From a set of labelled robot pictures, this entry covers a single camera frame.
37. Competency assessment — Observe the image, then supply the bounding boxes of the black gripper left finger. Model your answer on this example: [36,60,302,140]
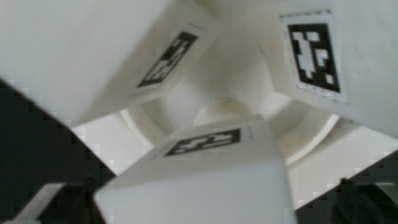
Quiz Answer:
[11,176,109,224]

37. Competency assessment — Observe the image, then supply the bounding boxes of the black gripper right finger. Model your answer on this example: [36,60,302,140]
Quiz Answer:
[331,178,398,224]

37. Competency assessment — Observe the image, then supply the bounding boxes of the white stool leg with tag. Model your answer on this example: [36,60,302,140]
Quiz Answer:
[254,0,398,138]

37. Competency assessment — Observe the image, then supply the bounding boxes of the white U-shaped obstacle fence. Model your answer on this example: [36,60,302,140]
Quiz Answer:
[73,111,398,206]

